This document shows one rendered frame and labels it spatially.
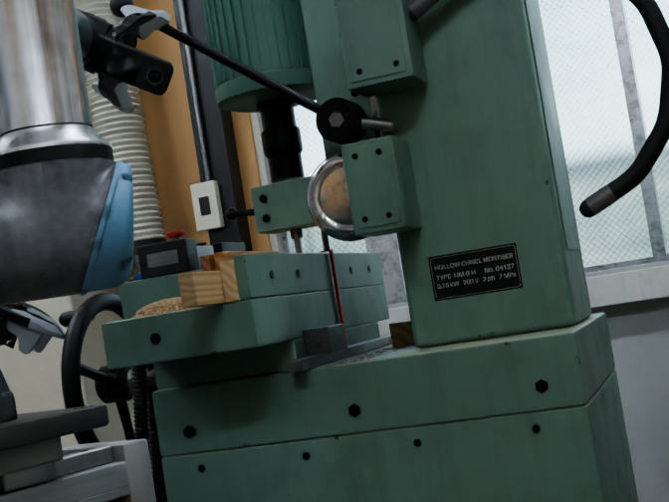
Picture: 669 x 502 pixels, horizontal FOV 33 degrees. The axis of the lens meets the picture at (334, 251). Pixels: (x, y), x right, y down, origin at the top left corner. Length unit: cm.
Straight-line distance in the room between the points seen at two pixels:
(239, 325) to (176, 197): 188
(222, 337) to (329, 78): 44
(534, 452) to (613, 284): 144
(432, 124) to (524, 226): 19
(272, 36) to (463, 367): 57
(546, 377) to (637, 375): 150
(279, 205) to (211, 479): 42
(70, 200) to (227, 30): 71
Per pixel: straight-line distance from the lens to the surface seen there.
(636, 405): 290
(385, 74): 147
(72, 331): 174
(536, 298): 150
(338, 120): 151
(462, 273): 152
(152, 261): 169
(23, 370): 319
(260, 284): 141
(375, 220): 145
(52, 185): 103
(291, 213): 166
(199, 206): 310
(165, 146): 327
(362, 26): 149
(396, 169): 145
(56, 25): 108
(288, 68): 165
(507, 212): 150
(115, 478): 113
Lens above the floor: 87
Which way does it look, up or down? 3 degrees up
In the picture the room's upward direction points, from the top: 9 degrees counter-clockwise
